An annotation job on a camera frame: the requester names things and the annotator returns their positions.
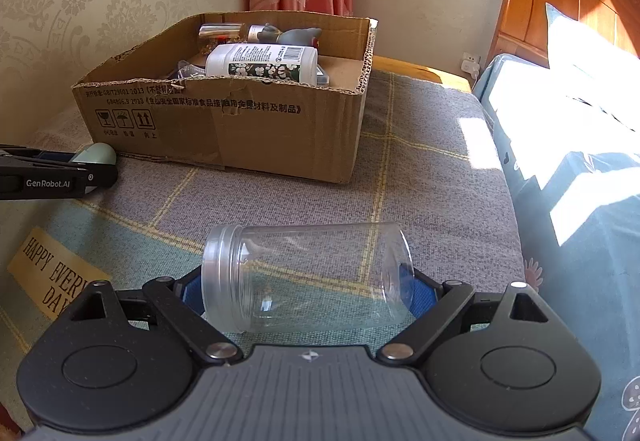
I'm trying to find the white pillow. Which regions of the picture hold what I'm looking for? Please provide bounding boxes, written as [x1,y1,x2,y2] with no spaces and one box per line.
[544,3,640,86]

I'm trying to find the blue bed sheet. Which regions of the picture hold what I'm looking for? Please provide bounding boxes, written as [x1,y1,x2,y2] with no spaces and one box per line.
[472,53,640,441]

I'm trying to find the glass bottle of yellow capsules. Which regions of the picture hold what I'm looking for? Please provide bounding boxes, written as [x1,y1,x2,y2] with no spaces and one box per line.
[199,23,263,44]

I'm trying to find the mint green oval case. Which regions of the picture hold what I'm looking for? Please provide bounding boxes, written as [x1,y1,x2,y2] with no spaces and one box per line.
[70,142,118,194]

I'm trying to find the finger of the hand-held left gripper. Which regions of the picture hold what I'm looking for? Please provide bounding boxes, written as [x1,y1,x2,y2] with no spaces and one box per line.
[0,145,76,164]
[0,162,119,200]

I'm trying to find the wooden bedside table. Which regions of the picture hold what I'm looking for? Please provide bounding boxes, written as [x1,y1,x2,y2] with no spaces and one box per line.
[372,56,473,94]

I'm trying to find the checked blanket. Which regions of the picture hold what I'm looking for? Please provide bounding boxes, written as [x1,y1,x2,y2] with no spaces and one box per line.
[0,66,526,422]

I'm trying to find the white plastic container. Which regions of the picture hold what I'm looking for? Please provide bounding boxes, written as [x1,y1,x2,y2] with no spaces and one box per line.
[205,43,319,86]

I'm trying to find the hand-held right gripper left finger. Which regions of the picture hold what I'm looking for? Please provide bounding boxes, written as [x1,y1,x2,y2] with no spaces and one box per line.
[70,268,240,363]

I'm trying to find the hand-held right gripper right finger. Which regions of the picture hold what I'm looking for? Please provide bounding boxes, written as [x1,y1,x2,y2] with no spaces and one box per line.
[379,271,551,364]

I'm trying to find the clear plastic jar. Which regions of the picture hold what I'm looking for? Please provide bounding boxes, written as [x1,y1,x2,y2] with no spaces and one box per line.
[201,221,416,334]

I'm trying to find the cardboard box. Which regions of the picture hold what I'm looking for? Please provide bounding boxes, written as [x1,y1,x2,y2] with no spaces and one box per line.
[71,11,379,184]

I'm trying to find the grey toy figure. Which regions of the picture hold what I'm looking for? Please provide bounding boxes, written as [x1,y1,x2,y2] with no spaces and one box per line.
[260,23,326,46]

